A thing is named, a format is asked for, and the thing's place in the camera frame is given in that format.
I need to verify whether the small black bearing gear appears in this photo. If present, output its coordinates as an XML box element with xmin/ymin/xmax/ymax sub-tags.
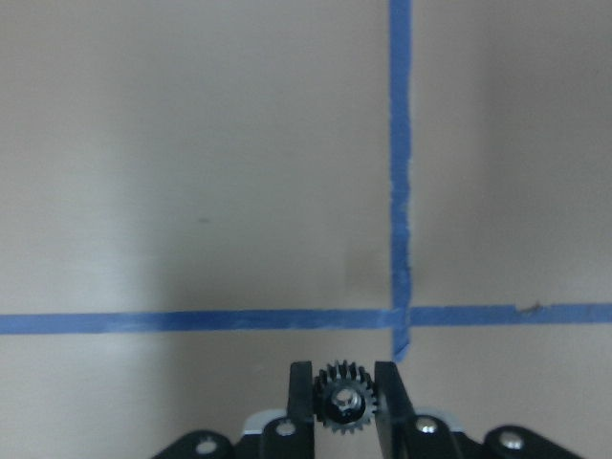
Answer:
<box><xmin>313</xmin><ymin>361</ymin><xmax>378</xmax><ymax>435</ymax></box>

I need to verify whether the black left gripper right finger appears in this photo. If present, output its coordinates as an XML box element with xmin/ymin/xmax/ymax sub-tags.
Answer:
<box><xmin>374</xmin><ymin>361</ymin><xmax>466</xmax><ymax>458</ymax></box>

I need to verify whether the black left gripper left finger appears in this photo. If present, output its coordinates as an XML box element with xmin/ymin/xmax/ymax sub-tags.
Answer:
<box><xmin>260</xmin><ymin>361</ymin><xmax>315</xmax><ymax>458</ymax></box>

